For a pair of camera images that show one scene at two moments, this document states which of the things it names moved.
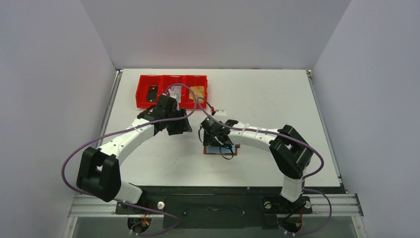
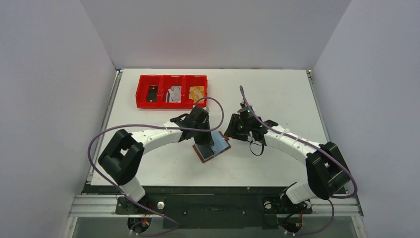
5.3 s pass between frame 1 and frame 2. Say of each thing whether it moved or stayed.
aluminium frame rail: stayed
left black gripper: moved
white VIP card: stayed
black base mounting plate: stayed
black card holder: stayed
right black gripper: moved
